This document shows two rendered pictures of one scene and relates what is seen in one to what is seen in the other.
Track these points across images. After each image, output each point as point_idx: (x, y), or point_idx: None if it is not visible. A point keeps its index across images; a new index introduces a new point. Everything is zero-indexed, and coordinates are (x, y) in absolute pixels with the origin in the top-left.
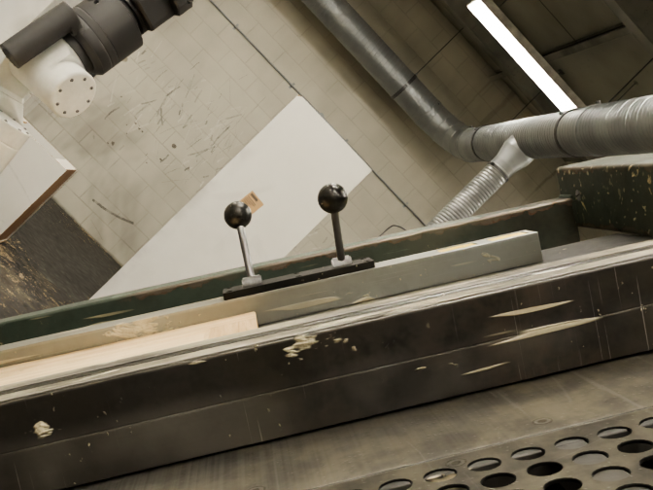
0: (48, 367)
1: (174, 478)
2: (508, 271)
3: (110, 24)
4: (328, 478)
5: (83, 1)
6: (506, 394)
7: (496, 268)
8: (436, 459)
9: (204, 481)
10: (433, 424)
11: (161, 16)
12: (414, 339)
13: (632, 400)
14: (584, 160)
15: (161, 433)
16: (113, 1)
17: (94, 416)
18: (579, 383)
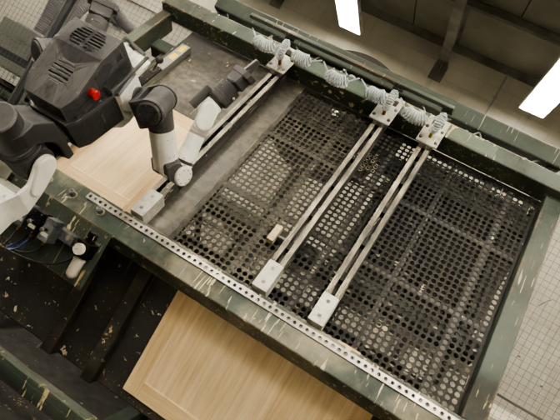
0: (113, 129)
1: (222, 153)
2: (187, 60)
3: (106, 29)
4: (247, 147)
5: (95, 22)
6: (250, 122)
7: (182, 59)
8: (257, 139)
9: (229, 152)
10: (247, 132)
11: (111, 17)
12: (241, 119)
13: (269, 121)
14: None
15: (217, 147)
16: (105, 21)
17: (211, 150)
18: (257, 117)
